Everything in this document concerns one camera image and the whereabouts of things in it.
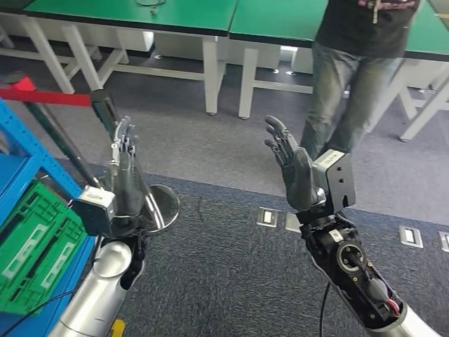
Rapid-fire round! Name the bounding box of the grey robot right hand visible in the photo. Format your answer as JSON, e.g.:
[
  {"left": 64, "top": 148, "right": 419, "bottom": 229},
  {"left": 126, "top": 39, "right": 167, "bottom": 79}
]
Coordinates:
[{"left": 263, "top": 114, "right": 326, "bottom": 213}]

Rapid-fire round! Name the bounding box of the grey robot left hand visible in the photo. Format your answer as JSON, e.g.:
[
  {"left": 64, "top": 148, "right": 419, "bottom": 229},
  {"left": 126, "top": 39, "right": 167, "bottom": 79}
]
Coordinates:
[{"left": 106, "top": 115, "right": 145, "bottom": 218}]

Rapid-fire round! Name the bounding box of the blue metal shelf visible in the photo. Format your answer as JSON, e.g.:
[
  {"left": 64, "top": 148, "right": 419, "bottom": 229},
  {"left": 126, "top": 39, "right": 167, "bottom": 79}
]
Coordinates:
[{"left": 0, "top": 97, "right": 96, "bottom": 337}]

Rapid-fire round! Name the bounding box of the chrome barrier stanchion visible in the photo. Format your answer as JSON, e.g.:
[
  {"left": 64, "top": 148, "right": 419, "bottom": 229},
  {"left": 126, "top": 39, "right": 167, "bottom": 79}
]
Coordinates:
[{"left": 89, "top": 88, "right": 180, "bottom": 235}]

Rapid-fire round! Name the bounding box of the person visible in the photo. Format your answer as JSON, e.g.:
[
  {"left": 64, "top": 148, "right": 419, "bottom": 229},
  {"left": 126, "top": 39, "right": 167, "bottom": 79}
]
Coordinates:
[{"left": 299, "top": 0, "right": 422, "bottom": 162}]

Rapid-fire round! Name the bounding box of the green plastic crate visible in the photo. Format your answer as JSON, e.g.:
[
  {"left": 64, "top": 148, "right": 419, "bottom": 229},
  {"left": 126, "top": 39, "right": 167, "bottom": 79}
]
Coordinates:
[{"left": 0, "top": 178, "right": 89, "bottom": 317}]

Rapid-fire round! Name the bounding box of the red barrier tape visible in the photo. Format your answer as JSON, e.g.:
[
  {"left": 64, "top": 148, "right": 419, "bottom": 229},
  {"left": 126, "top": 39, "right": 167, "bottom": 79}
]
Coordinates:
[{"left": 0, "top": 76, "right": 93, "bottom": 108}]

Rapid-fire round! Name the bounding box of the yellow floor tape strip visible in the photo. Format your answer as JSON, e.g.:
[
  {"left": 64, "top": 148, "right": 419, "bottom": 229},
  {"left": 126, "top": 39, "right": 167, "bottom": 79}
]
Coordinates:
[{"left": 109, "top": 318, "right": 127, "bottom": 337}]

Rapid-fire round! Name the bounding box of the green top table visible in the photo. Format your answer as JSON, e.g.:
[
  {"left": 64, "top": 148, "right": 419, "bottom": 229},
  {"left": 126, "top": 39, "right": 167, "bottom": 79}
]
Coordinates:
[
  {"left": 228, "top": 0, "right": 449, "bottom": 143},
  {"left": 0, "top": 0, "right": 239, "bottom": 116}
]

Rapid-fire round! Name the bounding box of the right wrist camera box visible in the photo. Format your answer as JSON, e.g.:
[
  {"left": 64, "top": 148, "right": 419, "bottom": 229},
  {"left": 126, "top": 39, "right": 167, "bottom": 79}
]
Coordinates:
[{"left": 312, "top": 149, "right": 356, "bottom": 216}]

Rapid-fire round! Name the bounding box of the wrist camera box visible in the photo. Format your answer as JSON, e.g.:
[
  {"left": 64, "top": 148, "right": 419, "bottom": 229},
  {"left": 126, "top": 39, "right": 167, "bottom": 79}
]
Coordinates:
[
  {"left": 72, "top": 185, "right": 118, "bottom": 239},
  {"left": 312, "top": 149, "right": 356, "bottom": 216}
]

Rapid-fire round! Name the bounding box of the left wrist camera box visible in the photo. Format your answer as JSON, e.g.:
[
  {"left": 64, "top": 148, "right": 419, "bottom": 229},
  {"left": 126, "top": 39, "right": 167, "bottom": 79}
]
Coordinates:
[{"left": 72, "top": 185, "right": 118, "bottom": 239}]

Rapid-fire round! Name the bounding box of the dark barrier post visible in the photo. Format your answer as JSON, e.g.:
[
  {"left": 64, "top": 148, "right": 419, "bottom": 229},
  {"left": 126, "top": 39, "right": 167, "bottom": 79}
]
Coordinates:
[{"left": 0, "top": 70, "right": 103, "bottom": 190}]

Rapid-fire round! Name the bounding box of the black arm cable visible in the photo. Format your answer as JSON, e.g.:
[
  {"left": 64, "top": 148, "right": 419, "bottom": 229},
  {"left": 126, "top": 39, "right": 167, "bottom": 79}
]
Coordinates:
[{"left": 318, "top": 282, "right": 331, "bottom": 337}]

